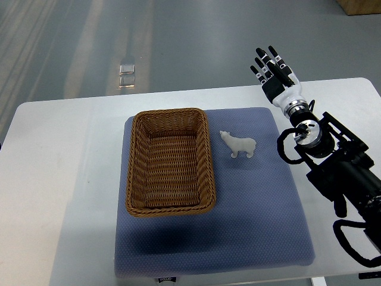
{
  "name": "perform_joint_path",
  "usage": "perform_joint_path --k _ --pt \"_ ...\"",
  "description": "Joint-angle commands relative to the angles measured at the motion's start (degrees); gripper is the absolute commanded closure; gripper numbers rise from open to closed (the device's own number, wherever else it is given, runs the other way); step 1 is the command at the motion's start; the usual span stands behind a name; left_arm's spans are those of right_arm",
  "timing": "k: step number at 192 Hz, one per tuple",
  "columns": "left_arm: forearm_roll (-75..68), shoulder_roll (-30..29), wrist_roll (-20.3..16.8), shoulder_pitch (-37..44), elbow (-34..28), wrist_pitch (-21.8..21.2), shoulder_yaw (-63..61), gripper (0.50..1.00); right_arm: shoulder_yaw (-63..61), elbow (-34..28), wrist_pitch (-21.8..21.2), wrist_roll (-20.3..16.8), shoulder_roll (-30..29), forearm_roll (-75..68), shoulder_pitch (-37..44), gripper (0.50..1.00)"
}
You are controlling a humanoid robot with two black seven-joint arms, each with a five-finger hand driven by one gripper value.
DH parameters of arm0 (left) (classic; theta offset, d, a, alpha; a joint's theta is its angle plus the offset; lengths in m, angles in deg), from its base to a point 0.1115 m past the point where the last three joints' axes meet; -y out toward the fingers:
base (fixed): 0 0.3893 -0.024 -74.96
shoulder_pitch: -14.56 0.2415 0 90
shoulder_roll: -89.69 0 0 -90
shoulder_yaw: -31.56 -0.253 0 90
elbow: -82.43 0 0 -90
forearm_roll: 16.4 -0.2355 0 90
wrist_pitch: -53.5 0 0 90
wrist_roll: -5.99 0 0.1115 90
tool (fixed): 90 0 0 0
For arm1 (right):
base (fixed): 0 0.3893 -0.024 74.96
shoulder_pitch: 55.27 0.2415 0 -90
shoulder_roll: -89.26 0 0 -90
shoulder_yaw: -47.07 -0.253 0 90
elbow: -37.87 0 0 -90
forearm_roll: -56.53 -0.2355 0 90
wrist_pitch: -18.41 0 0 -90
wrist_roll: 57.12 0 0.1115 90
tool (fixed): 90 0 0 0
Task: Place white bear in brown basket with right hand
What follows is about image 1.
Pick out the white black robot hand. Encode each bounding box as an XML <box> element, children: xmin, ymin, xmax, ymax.
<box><xmin>250</xmin><ymin>46</ymin><xmax>306</xmax><ymax>113</ymax></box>

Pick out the white bear figurine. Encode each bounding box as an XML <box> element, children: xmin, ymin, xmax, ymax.
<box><xmin>219</xmin><ymin>130</ymin><xmax>257</xmax><ymax>158</ymax></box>

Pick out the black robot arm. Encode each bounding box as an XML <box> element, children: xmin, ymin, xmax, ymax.
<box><xmin>277</xmin><ymin>100</ymin><xmax>380</xmax><ymax>268</ymax></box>

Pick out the brown wicker basket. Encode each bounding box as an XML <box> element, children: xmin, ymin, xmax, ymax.
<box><xmin>125</xmin><ymin>108</ymin><xmax>216</xmax><ymax>217</ymax></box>

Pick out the wooden box corner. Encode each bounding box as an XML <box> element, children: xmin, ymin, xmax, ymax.
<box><xmin>336</xmin><ymin>0</ymin><xmax>380</xmax><ymax>15</ymax></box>

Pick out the blue-grey cushion mat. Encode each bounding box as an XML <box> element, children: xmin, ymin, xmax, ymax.
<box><xmin>114</xmin><ymin>107</ymin><xmax>315</xmax><ymax>278</ymax></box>

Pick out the white table leg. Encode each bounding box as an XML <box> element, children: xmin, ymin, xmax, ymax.
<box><xmin>311</xmin><ymin>276</ymin><xmax>327</xmax><ymax>286</ymax></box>

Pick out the black control box under table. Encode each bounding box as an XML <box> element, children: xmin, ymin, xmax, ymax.
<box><xmin>358</xmin><ymin>271</ymin><xmax>381</xmax><ymax>280</ymax></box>

